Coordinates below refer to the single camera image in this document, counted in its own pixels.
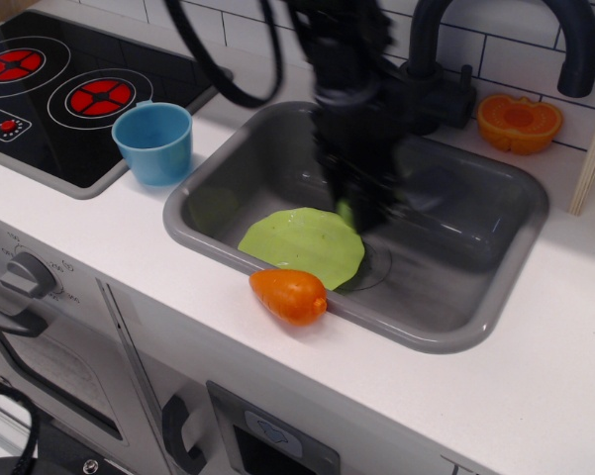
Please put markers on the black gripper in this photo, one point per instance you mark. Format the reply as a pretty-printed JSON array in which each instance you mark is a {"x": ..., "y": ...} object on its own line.
[{"x": 356, "y": 131}]

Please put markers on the grey dishwasher panel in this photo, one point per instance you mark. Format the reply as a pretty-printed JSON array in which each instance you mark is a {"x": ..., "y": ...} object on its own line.
[{"x": 257, "y": 442}]

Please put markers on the black cabinet door handle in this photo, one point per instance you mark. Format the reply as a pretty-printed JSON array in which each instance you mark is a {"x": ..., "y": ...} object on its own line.
[{"x": 174, "y": 415}]

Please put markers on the toy oven door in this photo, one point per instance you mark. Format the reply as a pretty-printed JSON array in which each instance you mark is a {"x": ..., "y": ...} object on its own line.
[{"x": 51, "y": 349}]

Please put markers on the black toy stovetop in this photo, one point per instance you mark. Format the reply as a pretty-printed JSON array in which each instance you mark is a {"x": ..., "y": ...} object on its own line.
[{"x": 62, "y": 87}]

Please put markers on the orange toy carrot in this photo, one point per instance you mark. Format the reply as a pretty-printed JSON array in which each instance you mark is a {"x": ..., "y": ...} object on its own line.
[{"x": 295, "y": 297}]

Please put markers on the orange toy pumpkin half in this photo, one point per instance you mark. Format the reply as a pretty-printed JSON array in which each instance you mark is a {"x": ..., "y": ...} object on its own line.
[{"x": 518, "y": 125}]

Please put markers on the green toy plate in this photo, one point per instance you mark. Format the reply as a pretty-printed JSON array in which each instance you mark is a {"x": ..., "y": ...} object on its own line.
[{"x": 307, "y": 239}]

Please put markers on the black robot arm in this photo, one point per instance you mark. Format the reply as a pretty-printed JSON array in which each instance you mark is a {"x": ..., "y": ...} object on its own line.
[{"x": 344, "y": 42}]

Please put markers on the green handled grey spatula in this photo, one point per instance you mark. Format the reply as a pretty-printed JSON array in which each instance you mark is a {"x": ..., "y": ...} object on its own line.
[{"x": 345, "y": 212}]

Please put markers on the dark grey toy faucet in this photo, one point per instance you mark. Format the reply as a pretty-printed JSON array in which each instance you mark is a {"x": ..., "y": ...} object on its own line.
[{"x": 429, "y": 100}]

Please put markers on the grey oven knob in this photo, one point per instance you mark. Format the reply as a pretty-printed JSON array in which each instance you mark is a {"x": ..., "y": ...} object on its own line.
[{"x": 28, "y": 276}]

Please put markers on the blue plastic cup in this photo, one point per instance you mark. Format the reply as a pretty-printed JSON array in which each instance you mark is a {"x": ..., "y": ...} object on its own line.
[{"x": 155, "y": 140}]

